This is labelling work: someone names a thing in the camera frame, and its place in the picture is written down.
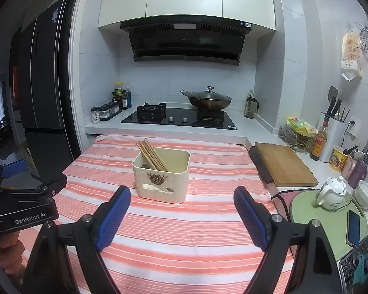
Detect person's left hand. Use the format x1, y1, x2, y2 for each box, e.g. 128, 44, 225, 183
0, 232, 24, 275

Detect green round mat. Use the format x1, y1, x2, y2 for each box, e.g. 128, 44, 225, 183
290, 190, 368, 261

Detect wooden cutting board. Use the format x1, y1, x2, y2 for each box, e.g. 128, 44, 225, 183
254, 142, 318, 187

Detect white teapot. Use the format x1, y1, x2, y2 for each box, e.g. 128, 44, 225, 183
316, 176, 346, 210

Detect black smartphone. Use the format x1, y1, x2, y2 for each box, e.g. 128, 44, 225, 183
346, 210, 360, 247

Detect pink striped tablecloth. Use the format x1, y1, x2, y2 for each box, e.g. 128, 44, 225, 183
56, 135, 276, 293

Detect cream utensil holder box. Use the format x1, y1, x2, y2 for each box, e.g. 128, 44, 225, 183
132, 147, 191, 204

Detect yellow printed mug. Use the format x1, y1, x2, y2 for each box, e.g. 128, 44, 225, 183
329, 146, 348, 172

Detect white bowl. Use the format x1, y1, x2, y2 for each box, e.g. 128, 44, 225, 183
354, 180, 368, 210

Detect purple cup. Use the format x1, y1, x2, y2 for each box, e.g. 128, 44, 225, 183
348, 151, 368, 188

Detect brown sauce bottle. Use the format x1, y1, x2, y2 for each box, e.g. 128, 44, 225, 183
310, 115, 330, 161

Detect glass oil jar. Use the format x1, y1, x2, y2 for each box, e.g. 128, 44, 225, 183
244, 90, 259, 119

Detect black gas stove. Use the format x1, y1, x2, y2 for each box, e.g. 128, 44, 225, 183
121, 102, 238, 131

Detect white knife holder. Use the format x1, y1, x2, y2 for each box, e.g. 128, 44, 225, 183
318, 86, 346, 163

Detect condiment bottles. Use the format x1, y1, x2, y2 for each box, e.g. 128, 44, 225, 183
112, 82, 131, 110

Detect dark refrigerator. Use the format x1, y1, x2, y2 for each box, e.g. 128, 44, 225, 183
17, 0, 79, 181

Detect black wok with lid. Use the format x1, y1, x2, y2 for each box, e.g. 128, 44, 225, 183
180, 86, 233, 111

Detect hanging plastic bag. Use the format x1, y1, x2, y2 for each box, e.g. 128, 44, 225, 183
341, 30, 362, 81

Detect black range hood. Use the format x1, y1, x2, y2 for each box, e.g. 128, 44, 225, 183
120, 15, 252, 66

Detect wire basket with snacks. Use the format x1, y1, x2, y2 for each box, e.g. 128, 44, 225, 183
278, 117, 318, 153

